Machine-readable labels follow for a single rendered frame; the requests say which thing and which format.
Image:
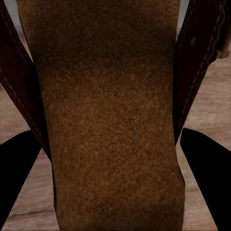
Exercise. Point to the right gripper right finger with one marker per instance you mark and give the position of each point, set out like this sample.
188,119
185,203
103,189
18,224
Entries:
210,163

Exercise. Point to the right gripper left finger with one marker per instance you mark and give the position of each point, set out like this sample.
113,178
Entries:
17,157

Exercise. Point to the sandal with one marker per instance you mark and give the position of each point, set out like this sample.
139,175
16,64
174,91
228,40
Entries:
106,94

